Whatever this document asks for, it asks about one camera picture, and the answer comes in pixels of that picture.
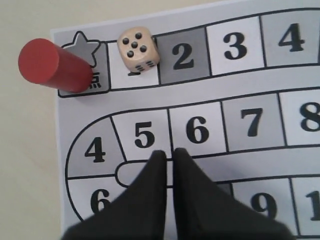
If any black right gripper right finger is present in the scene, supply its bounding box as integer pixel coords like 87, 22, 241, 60
172, 148, 294, 240

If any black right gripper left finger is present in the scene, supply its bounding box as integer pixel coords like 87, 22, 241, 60
62, 150, 167, 240

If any beige wooden die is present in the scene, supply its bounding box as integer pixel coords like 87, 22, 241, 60
117, 26, 160, 73

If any red cylinder game piece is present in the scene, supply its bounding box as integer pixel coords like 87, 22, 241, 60
17, 38, 93, 93

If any paper number game board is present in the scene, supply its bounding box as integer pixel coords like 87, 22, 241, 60
51, 0, 320, 240

